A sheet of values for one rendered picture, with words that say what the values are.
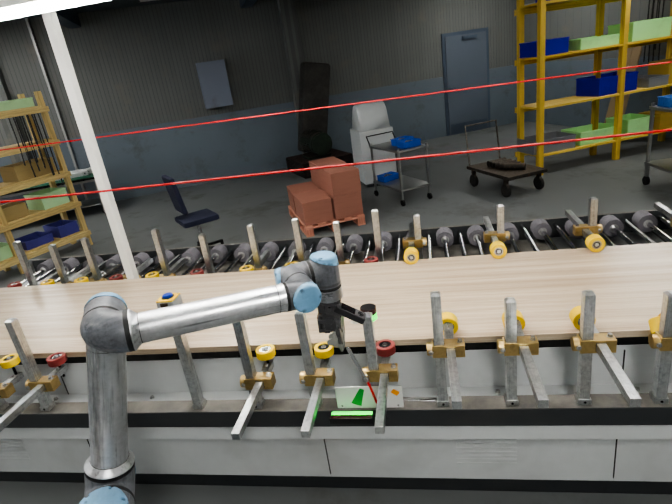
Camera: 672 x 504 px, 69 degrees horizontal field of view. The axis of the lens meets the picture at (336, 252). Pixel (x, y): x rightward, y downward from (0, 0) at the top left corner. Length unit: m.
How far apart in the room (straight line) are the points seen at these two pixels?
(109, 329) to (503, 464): 1.80
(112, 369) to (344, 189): 4.75
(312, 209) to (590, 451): 4.33
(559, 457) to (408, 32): 9.88
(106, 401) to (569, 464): 1.91
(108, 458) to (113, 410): 0.17
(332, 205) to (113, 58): 5.73
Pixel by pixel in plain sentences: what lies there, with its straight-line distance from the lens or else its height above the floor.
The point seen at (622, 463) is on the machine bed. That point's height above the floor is 0.20.
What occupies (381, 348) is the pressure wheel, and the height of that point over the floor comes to 0.91.
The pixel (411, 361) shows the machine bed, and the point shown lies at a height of 0.75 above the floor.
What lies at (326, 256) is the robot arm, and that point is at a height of 1.38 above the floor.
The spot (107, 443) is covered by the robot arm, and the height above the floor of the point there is 0.98.
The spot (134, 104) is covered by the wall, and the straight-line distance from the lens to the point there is 10.40.
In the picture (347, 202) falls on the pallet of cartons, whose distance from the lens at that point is 6.09.
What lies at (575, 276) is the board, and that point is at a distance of 2.52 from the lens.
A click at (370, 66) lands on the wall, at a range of 11.05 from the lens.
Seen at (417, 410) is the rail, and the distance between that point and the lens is 1.99.
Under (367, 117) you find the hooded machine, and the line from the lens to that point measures 7.86.
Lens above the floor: 1.97
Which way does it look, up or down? 21 degrees down
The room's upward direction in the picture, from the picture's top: 9 degrees counter-clockwise
